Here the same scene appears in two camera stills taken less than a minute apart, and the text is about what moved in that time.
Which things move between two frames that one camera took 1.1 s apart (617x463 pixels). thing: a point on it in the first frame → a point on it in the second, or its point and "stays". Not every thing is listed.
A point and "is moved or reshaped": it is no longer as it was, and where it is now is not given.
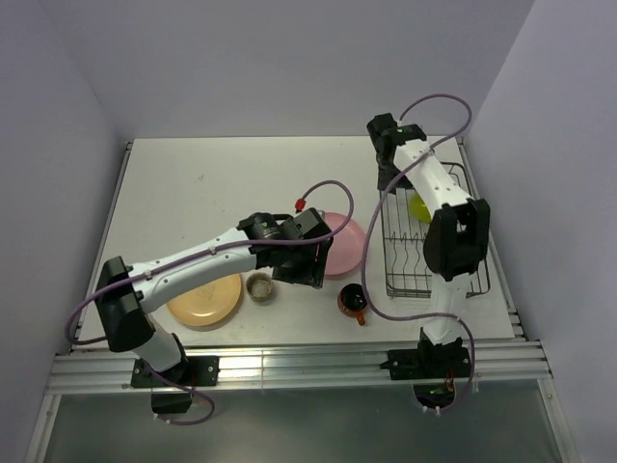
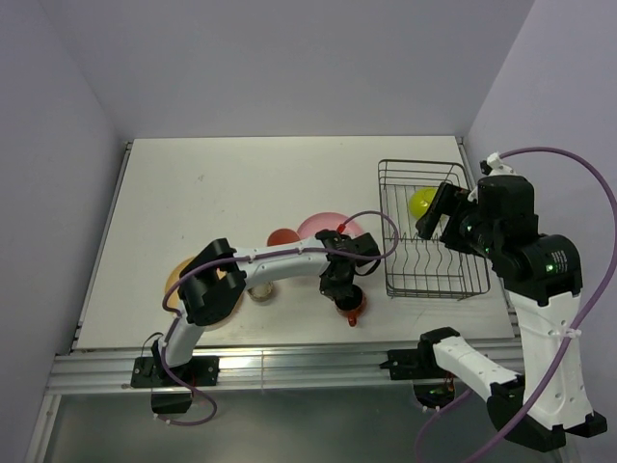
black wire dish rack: x=403 y=239 stays
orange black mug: x=352 y=301 is moved or reshaped
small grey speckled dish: x=259 y=286 stays
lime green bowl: x=418 y=209 stays
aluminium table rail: x=495 y=366 stays
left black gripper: x=310 y=274 → x=332 y=290
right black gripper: x=385 y=178 → x=449 y=199
